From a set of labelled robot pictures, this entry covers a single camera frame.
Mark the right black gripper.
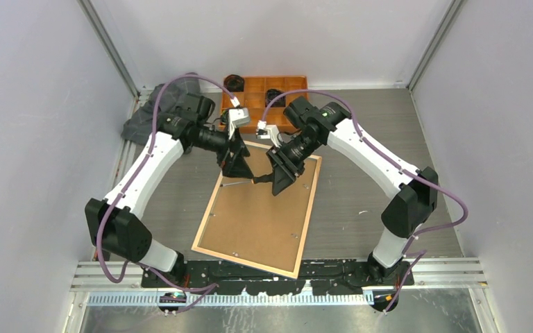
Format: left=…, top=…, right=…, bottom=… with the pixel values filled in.
left=266, top=132, right=322, bottom=195

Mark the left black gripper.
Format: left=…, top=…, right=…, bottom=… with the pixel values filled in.
left=190, top=121, right=253, bottom=178

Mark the black yellow screwdriver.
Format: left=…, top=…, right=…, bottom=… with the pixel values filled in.
left=220, top=174, right=273, bottom=187

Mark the blue picture frame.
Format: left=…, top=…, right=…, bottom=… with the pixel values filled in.
left=192, top=155, right=322, bottom=278

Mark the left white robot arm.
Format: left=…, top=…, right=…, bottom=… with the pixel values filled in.
left=85, top=94, right=253, bottom=287

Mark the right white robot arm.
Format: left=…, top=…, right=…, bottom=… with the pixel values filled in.
left=257, top=96, right=438, bottom=285

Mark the orange compartment tray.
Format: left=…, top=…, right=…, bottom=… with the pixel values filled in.
left=233, top=76, right=307, bottom=134

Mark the black tape roll centre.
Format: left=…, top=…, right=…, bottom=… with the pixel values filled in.
left=265, top=88, right=284, bottom=105

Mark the black tape roll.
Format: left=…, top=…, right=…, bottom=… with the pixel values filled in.
left=265, top=88, right=284, bottom=105
left=223, top=74, right=245, bottom=92

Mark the black tape roll top left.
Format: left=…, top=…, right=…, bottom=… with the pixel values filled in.
left=223, top=74, right=245, bottom=92

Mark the grey checked cloth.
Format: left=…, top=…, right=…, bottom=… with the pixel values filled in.
left=121, top=77, right=201, bottom=146

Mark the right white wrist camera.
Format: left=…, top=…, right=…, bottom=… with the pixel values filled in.
left=255, top=120, right=282, bottom=148

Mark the aluminium left rail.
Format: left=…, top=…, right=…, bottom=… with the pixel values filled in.
left=92, top=89, right=152, bottom=262

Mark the aluminium rail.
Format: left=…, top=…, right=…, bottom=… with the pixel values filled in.
left=92, top=89, right=152, bottom=262
left=69, top=257, right=488, bottom=307

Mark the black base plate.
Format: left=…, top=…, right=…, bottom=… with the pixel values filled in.
left=163, top=259, right=414, bottom=296

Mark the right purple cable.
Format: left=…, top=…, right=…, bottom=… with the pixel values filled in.
left=260, top=89, right=470, bottom=315

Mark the purple cable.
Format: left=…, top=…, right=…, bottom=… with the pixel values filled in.
left=95, top=72, right=242, bottom=315
left=260, top=89, right=470, bottom=315

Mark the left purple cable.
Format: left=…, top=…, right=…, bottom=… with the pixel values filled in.
left=95, top=72, right=242, bottom=315

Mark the aluminium front rail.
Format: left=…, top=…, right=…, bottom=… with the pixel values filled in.
left=69, top=257, right=488, bottom=307

